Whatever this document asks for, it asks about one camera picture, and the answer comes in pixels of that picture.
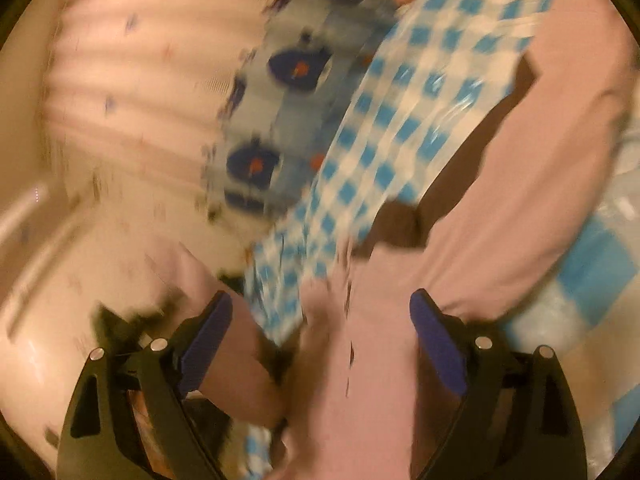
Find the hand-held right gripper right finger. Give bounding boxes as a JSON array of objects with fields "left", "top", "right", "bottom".
[{"left": 409, "top": 288, "right": 587, "bottom": 480}]

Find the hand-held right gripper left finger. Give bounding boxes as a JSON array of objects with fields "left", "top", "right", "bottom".
[{"left": 57, "top": 289, "right": 234, "bottom": 480}]

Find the pink and brown garment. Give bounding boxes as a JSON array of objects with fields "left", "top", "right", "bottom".
[{"left": 165, "top": 0, "right": 637, "bottom": 480}]

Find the black cloth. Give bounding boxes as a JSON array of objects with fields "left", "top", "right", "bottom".
[{"left": 92, "top": 297, "right": 177, "bottom": 357}]

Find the blue white checkered bed sheet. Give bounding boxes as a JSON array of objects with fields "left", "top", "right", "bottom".
[{"left": 240, "top": 0, "right": 640, "bottom": 480}]

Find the light blue printed pillow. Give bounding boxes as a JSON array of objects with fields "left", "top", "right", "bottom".
[{"left": 200, "top": 0, "right": 403, "bottom": 228}]

